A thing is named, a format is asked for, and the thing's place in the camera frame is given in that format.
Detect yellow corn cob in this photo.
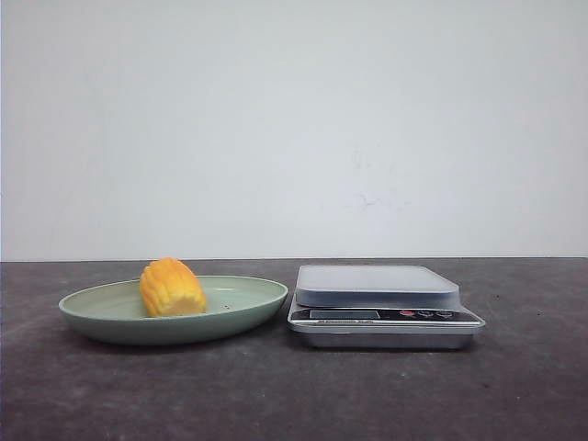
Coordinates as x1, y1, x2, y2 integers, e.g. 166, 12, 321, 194
139, 257, 207, 317

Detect silver digital kitchen scale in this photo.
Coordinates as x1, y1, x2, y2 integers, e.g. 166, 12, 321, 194
288, 265, 485, 349

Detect light green plate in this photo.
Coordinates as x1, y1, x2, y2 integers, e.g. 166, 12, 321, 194
59, 276, 288, 345

